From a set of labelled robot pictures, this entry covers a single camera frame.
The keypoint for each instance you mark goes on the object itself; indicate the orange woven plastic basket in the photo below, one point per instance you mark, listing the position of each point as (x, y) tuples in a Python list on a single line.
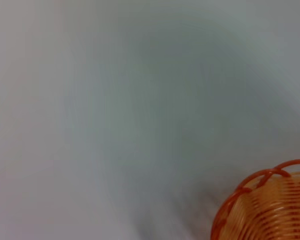
[(265, 212)]

